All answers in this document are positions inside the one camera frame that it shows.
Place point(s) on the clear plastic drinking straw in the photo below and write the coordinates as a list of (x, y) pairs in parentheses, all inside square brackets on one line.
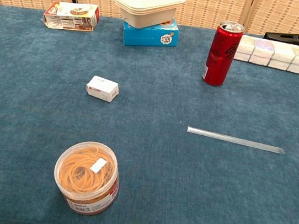
[(234, 140)]

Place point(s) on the red soda can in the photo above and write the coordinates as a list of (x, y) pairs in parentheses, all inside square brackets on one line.
[(221, 55)]

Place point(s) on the blue table cloth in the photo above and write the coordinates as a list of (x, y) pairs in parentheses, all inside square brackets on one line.
[(161, 147)]

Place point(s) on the small white cardboard box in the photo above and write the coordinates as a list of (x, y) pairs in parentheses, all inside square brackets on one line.
[(102, 87)]

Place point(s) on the blue tissue box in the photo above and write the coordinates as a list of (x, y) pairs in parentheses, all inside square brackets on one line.
[(146, 36)]

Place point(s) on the clear jar of rubber bands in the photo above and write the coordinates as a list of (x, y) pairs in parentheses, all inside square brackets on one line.
[(85, 175)]

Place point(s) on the cream lidded lunch box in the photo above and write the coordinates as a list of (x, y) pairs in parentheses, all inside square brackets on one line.
[(147, 8)]

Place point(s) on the red and white snack box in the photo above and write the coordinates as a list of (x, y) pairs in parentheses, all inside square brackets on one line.
[(71, 17)]

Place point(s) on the white tissue packs bundle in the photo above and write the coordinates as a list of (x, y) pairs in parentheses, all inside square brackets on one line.
[(277, 56)]

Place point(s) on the black stapler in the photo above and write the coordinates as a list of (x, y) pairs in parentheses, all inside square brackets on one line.
[(283, 38)]

